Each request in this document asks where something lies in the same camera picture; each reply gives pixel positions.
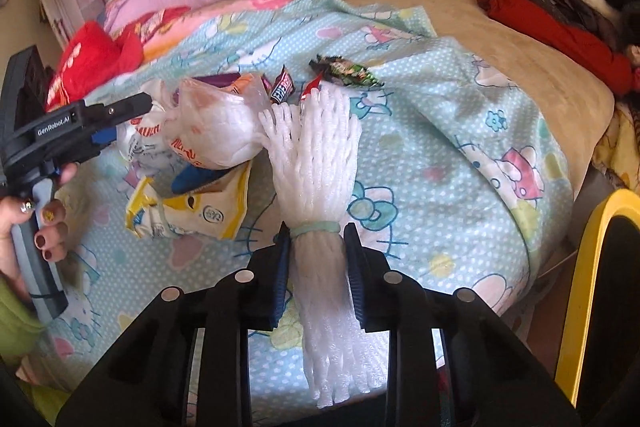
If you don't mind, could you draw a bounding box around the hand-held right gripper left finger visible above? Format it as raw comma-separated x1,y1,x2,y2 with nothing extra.
56,223,292,427

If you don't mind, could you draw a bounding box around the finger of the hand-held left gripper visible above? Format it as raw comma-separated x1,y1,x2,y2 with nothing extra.
75,126,119,158
100,93,153,128

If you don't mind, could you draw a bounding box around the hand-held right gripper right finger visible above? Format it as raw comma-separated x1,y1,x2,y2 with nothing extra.
342,223,583,427

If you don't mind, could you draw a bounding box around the white red printed plastic bag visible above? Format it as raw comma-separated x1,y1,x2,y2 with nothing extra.
117,74,271,175

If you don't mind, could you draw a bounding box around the white foam net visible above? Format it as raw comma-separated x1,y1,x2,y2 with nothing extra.
258,86,388,409

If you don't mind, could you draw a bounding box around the yellow rimmed black bin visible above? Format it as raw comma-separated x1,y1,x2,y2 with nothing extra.
554,188,640,408

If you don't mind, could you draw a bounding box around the person's left forearm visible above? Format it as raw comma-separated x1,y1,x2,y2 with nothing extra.
0,274,71,408

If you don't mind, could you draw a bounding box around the person's left hand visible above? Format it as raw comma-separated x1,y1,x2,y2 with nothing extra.
0,161,79,303

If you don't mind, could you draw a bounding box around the red cloth with white print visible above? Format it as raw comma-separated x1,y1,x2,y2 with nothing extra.
45,7,193,112

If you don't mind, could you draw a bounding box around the yellow white snack packet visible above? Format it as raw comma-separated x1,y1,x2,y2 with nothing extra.
125,159,253,242

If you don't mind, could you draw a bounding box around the purple orange snack packet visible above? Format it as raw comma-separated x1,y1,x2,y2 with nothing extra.
192,73,256,95

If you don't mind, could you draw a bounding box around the pink cartoon blanket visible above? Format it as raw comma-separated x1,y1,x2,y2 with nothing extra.
142,0,281,60

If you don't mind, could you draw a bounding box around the brown candy wrapper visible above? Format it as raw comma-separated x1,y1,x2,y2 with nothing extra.
267,66,297,105

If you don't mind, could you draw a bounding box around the light blue cartoon cat blanket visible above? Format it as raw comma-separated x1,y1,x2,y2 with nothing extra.
40,0,576,408

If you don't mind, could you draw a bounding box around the red wrapper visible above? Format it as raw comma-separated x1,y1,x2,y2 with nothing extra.
299,74,323,100

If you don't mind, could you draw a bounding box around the dark green wrapper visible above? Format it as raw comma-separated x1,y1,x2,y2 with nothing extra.
308,54,383,88

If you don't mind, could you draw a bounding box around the beige bed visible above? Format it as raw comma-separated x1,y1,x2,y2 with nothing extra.
330,0,616,200

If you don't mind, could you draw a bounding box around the yellow cartoon blanket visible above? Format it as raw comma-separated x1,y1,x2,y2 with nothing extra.
592,99,640,192

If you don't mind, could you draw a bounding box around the red garment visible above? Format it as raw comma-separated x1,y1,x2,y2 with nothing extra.
477,0,633,95

